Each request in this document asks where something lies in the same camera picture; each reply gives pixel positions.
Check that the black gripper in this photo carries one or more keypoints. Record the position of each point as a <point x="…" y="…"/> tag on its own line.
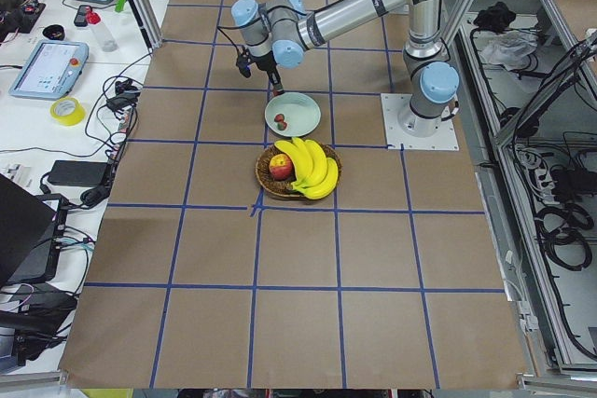
<point x="266" y="62"/>

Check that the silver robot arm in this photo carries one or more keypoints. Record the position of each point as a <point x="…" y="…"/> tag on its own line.
<point x="278" y="33"/>

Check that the light green plate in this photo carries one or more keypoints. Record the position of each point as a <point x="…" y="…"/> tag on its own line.
<point x="302" y="114"/>

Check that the red apple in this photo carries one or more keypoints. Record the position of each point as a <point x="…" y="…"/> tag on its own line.
<point x="281" y="167"/>

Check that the yellow banana bunch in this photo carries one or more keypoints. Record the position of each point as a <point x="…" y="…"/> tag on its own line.
<point x="316" y="173"/>

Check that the brown wicker basket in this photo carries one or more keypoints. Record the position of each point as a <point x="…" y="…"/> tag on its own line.
<point x="277" y="188"/>

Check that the clear bottle red cap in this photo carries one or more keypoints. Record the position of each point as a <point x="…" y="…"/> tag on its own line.
<point x="105" y="39"/>

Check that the yellow tape roll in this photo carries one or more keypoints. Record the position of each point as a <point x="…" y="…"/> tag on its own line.
<point x="67" y="111"/>

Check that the blue teach pendant near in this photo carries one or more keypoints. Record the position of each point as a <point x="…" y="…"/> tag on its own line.
<point x="51" y="71"/>

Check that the black power adapter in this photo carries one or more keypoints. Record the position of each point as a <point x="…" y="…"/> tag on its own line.
<point x="77" y="173"/>

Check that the black laptop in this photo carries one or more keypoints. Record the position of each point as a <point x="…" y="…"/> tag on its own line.
<point x="31" y="227"/>

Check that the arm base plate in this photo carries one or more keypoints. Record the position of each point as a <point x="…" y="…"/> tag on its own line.
<point x="403" y="131"/>

